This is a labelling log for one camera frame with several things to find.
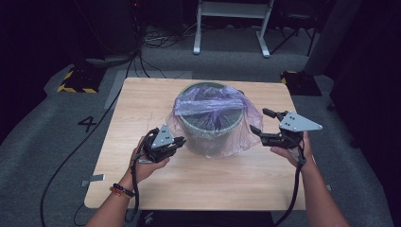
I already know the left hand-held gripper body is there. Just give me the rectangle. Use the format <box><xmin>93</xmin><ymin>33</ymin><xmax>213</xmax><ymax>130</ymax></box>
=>
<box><xmin>143</xmin><ymin>123</ymin><xmax>178</xmax><ymax>164</ymax></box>

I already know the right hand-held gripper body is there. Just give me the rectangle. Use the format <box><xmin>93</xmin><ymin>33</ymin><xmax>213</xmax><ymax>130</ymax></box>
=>
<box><xmin>270</xmin><ymin>111</ymin><xmax>323</xmax><ymax>151</ymax></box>

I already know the green plastic bucket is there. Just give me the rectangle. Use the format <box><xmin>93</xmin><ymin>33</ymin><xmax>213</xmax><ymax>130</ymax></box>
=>
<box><xmin>175</xmin><ymin>80</ymin><xmax>248</xmax><ymax>158</ymax></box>

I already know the purple plastic bag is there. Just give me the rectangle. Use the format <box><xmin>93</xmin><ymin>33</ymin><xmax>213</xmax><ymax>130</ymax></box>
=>
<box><xmin>166</xmin><ymin>82</ymin><xmax>265</xmax><ymax>160</ymax></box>

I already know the person's left hand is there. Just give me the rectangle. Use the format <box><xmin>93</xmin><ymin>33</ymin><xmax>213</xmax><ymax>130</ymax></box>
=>
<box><xmin>121</xmin><ymin>135</ymin><xmax>172</xmax><ymax>190</ymax></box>

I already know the person's right hand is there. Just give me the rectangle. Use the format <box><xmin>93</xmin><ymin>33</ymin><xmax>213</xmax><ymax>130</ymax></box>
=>
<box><xmin>270</xmin><ymin>131</ymin><xmax>317</xmax><ymax>174</ymax></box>

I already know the yellow black striped base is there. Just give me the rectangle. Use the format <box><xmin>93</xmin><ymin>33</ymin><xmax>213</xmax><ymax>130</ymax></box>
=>
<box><xmin>280</xmin><ymin>70</ymin><xmax>323</xmax><ymax>97</ymax></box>
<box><xmin>57</xmin><ymin>65</ymin><xmax>107</xmax><ymax>95</ymax></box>

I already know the grey tape piece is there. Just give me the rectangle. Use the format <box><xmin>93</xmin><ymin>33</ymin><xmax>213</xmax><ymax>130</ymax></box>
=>
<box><xmin>80</xmin><ymin>173</ymin><xmax>107</xmax><ymax>187</ymax></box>

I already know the black stool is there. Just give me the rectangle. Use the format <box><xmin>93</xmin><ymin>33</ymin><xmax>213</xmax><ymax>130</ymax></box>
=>
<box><xmin>138</xmin><ymin>210</ymin><xmax>275</xmax><ymax>227</ymax></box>

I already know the black folding stand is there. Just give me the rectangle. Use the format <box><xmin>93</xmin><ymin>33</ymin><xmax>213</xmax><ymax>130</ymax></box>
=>
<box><xmin>270</xmin><ymin>12</ymin><xmax>320</xmax><ymax>58</ymax></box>

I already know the white metal stand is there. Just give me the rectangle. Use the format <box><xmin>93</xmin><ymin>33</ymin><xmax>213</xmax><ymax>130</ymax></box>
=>
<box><xmin>192</xmin><ymin>0</ymin><xmax>275</xmax><ymax>59</ymax></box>

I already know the black equipment stand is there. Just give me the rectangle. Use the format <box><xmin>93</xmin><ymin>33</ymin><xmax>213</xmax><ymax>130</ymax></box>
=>
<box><xmin>70</xmin><ymin>0</ymin><xmax>143</xmax><ymax>64</ymax></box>

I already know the left hand-held gripper cable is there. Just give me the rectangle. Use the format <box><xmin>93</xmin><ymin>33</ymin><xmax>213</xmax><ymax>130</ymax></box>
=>
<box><xmin>124</xmin><ymin>153</ymin><xmax>149</xmax><ymax>223</ymax></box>

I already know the hand-held gripper cable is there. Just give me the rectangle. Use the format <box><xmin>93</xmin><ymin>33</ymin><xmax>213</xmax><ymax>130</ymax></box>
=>
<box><xmin>273</xmin><ymin>138</ymin><xmax>308</xmax><ymax>227</ymax></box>
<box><xmin>124</xmin><ymin>153</ymin><xmax>149</xmax><ymax>223</ymax></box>

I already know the black bead bracelet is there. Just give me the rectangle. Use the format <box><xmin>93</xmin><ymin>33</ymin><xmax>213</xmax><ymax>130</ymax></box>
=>
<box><xmin>112</xmin><ymin>183</ymin><xmax>136</xmax><ymax>199</ymax></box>

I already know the right hand-held gripper cable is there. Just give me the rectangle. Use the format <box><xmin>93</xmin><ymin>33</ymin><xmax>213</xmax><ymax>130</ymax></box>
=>
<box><xmin>273</xmin><ymin>138</ymin><xmax>308</xmax><ymax>227</ymax></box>

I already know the orange bracelet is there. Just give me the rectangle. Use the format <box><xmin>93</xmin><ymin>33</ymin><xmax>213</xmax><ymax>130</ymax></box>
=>
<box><xmin>109</xmin><ymin>186</ymin><xmax>132</xmax><ymax>201</ymax></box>

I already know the long black floor cable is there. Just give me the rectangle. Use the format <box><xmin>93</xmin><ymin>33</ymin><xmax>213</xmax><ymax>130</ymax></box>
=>
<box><xmin>39</xmin><ymin>51</ymin><xmax>141</xmax><ymax>227</ymax></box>

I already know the grey post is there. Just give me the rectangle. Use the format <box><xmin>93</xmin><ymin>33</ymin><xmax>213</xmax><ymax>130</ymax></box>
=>
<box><xmin>304</xmin><ymin>0</ymin><xmax>363</xmax><ymax>77</ymax></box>

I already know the bundle of floor cables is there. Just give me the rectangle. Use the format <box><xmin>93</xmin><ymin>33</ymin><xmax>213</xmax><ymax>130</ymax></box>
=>
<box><xmin>141</xmin><ymin>23</ymin><xmax>198</xmax><ymax>50</ymax></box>

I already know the thin black cable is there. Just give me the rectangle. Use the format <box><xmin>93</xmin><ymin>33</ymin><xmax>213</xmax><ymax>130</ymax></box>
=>
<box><xmin>73</xmin><ymin>202</ymin><xmax>87</xmax><ymax>227</ymax></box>

